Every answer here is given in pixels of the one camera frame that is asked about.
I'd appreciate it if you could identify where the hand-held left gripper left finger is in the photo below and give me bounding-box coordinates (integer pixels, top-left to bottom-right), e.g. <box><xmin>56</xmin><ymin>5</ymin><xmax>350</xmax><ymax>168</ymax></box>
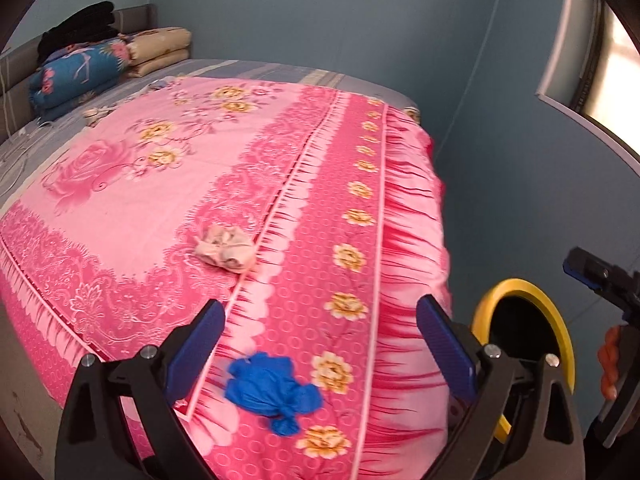
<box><xmin>54</xmin><ymin>299</ymin><xmax>227</xmax><ymax>480</ymax></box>

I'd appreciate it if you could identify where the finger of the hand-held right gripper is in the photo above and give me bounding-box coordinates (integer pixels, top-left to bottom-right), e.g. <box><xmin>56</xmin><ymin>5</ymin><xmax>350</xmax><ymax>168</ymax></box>
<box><xmin>562</xmin><ymin>259</ymin><xmax>601</xmax><ymax>292</ymax></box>
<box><xmin>572</xmin><ymin>246</ymin><xmax>608</xmax><ymax>279</ymax></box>

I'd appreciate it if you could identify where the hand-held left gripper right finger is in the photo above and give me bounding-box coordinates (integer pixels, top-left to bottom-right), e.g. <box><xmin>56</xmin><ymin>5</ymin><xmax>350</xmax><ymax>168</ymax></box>
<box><xmin>416</xmin><ymin>295</ymin><xmax>586</xmax><ymax>480</ymax></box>

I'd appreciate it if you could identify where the yellow rimmed trash bin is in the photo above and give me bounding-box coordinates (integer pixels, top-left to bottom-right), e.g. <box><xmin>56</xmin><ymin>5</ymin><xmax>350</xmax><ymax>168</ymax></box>
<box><xmin>471</xmin><ymin>278</ymin><xmax>577</xmax><ymax>442</ymax></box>

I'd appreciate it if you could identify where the blue plastic bag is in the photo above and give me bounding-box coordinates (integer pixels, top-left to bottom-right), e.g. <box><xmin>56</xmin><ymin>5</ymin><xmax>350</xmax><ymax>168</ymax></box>
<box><xmin>225</xmin><ymin>352</ymin><xmax>324</xmax><ymax>436</ymax></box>

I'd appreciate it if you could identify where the beige cloth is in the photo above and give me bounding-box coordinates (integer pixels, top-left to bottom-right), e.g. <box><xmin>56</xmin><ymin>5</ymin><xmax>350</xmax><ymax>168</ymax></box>
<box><xmin>194</xmin><ymin>225</ymin><xmax>257</xmax><ymax>275</ymax></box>

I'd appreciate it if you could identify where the person's right hand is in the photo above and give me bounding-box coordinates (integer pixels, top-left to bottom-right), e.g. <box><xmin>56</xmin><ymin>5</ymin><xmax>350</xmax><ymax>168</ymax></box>
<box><xmin>597</xmin><ymin>325</ymin><xmax>624</xmax><ymax>402</ymax></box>

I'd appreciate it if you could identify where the pink floral bedsheet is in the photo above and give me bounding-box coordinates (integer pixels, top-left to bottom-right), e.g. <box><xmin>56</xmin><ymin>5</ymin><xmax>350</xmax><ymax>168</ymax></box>
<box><xmin>0</xmin><ymin>76</ymin><xmax>453</xmax><ymax>480</ymax></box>

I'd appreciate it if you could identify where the window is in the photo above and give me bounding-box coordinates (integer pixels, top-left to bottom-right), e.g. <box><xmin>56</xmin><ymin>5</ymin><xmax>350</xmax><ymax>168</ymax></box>
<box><xmin>536</xmin><ymin>0</ymin><xmax>640</xmax><ymax>173</ymax></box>

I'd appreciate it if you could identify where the blue floral folded quilt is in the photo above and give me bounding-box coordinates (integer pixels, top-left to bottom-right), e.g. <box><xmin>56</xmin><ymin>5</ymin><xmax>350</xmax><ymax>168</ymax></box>
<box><xmin>28</xmin><ymin>40</ymin><xmax>133</xmax><ymax>122</ymax></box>

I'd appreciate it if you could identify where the beige folded quilt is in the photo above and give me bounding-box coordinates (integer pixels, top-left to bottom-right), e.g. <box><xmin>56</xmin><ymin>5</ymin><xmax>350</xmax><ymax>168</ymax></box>
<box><xmin>120</xmin><ymin>26</ymin><xmax>193</xmax><ymax>79</ymax></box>

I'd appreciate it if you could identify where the grey padded headboard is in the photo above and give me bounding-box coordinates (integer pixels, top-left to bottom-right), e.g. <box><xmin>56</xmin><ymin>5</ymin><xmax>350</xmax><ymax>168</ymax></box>
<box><xmin>0</xmin><ymin>4</ymin><xmax>153</xmax><ymax>142</ymax></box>

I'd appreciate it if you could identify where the black folded clothing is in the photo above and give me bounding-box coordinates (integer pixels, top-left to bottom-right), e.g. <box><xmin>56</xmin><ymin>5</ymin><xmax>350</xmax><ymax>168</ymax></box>
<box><xmin>37</xmin><ymin>1</ymin><xmax>117</xmax><ymax>64</ymax></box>

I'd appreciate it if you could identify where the white charging cable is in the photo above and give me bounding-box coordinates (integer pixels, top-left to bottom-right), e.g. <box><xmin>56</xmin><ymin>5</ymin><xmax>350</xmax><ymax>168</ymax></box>
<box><xmin>0</xmin><ymin>67</ymin><xmax>56</xmax><ymax>171</ymax></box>

